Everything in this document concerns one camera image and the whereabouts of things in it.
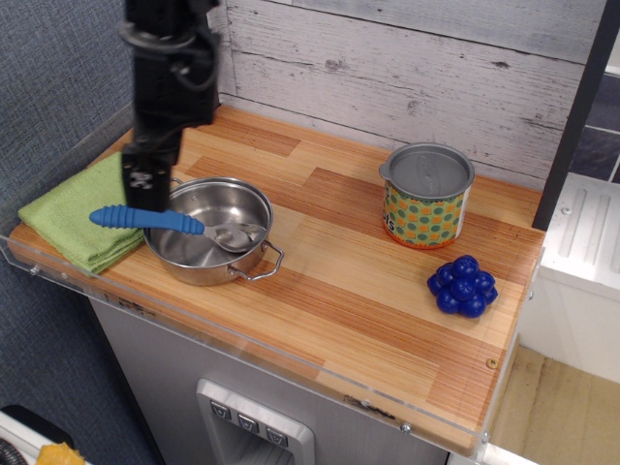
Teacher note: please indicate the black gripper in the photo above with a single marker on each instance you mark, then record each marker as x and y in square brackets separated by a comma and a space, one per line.
[170, 95]

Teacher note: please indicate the blue handled metal spoon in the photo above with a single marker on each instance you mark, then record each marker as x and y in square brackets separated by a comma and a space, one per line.
[231, 237]

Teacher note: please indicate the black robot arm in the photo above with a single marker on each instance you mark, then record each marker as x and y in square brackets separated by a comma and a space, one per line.
[163, 19]

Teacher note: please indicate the stainless steel pot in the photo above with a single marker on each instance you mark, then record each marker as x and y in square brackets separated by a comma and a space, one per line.
[196, 259]

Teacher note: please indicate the green folded cloth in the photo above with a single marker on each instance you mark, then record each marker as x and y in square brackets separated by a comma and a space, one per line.
[61, 217]

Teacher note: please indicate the grey toy fridge cabinet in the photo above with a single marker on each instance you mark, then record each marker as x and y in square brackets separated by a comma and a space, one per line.
[164, 367]

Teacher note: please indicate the clear acrylic edge guard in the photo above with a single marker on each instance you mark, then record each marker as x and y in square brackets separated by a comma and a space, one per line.
[348, 316]

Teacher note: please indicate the patterned tin can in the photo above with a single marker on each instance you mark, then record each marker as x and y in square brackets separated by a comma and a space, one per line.
[427, 186]

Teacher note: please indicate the yellow object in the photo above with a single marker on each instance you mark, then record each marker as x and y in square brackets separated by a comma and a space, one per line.
[59, 454]

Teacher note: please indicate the blue plastic berry toy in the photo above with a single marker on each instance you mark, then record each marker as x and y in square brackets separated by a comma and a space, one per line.
[462, 287]

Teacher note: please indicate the white toy sink unit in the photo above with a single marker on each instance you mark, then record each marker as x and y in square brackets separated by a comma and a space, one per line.
[572, 311]

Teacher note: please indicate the dark grey right post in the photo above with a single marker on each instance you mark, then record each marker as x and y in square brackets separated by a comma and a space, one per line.
[583, 101]

